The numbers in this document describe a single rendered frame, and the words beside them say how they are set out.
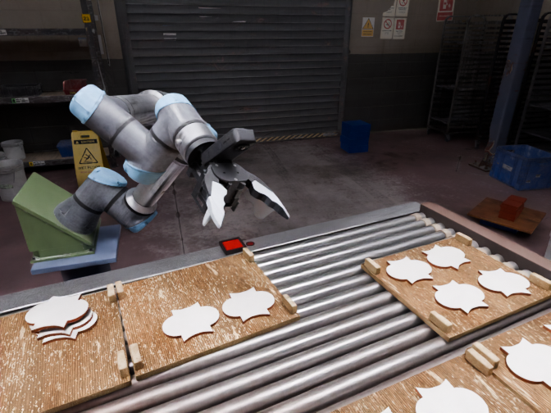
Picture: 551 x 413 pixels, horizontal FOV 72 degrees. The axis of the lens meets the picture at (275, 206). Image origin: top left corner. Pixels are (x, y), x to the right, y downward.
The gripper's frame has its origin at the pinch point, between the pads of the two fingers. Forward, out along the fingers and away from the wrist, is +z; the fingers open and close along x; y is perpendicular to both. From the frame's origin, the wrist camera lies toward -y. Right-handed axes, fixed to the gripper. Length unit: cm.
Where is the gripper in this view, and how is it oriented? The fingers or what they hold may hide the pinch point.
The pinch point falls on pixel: (260, 220)
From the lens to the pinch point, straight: 62.1
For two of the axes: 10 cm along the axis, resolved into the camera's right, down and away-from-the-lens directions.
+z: 5.3, 7.1, -4.7
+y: -4.6, 7.0, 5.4
